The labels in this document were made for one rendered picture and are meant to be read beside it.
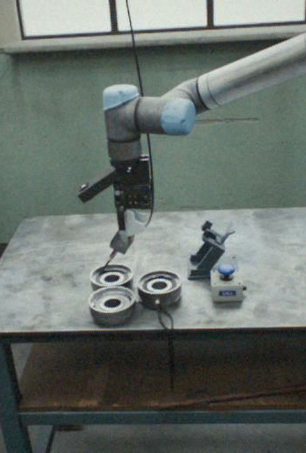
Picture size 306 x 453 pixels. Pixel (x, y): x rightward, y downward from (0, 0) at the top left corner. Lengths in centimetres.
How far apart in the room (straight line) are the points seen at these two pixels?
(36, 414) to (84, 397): 12
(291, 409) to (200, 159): 171
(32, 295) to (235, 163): 173
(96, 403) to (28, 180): 180
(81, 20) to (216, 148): 87
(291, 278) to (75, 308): 52
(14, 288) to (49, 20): 171
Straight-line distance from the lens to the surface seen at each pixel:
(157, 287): 144
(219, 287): 138
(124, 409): 153
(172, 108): 123
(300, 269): 154
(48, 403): 156
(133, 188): 133
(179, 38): 276
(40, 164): 309
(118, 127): 128
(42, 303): 146
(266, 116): 295
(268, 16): 294
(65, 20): 297
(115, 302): 139
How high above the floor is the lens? 158
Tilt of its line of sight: 26 degrees down
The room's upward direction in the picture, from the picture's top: 4 degrees counter-clockwise
